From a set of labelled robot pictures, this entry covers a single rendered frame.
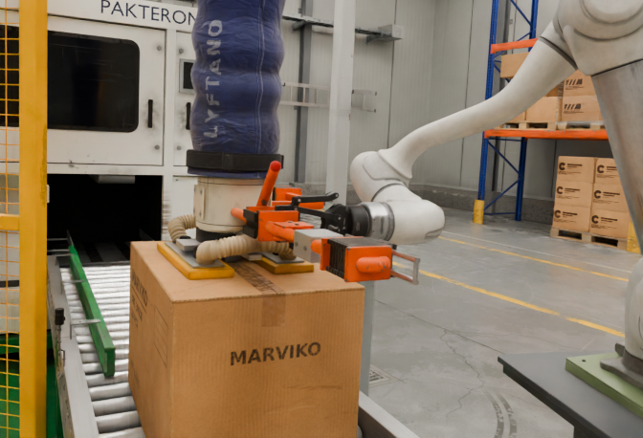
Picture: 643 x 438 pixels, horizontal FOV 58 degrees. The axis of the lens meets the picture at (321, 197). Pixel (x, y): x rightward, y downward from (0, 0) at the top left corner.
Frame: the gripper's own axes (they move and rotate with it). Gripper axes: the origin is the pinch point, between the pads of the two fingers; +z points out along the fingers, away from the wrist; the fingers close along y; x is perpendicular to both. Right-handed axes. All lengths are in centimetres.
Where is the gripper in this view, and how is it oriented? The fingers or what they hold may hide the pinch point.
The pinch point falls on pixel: (274, 224)
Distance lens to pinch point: 116.6
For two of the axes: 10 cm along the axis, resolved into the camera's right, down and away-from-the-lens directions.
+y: -0.6, 9.9, 0.9
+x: -4.5, -1.1, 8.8
